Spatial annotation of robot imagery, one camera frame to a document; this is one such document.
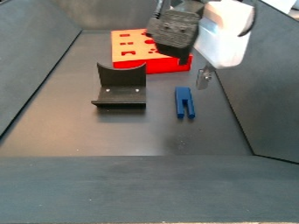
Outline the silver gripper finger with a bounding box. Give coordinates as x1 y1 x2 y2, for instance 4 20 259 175
196 66 214 90

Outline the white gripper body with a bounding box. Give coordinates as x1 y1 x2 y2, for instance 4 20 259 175
193 0 255 69

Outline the blue square-circle object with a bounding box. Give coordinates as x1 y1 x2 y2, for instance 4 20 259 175
175 87 195 119

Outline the black curved fixture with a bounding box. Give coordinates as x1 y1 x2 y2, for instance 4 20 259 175
91 64 145 108

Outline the red shape-sorter block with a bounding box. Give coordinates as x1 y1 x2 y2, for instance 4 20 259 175
111 29 192 74

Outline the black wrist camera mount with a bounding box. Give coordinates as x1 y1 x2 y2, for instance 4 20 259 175
145 0 207 65

